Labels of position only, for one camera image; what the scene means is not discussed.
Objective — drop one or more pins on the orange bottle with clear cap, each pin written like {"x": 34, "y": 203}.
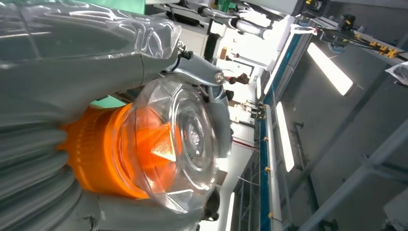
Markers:
{"x": 102, "y": 153}

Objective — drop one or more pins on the black and yellow overhead rig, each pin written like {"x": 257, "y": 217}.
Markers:
{"x": 346, "y": 22}

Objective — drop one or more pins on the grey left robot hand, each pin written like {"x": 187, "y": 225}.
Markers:
{"x": 63, "y": 63}

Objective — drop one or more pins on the ceiling light panel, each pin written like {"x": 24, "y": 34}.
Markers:
{"x": 230, "y": 213}

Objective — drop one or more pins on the green table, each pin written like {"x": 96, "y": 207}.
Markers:
{"x": 108, "y": 102}

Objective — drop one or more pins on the person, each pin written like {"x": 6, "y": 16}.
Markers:
{"x": 242, "y": 79}

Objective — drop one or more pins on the black bag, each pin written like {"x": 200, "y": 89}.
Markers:
{"x": 188, "y": 20}

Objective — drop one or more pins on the blue framed partition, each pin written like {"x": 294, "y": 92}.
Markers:
{"x": 263, "y": 159}

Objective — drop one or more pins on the clear plastic bag bundle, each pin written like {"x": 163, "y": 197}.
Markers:
{"x": 400, "y": 73}

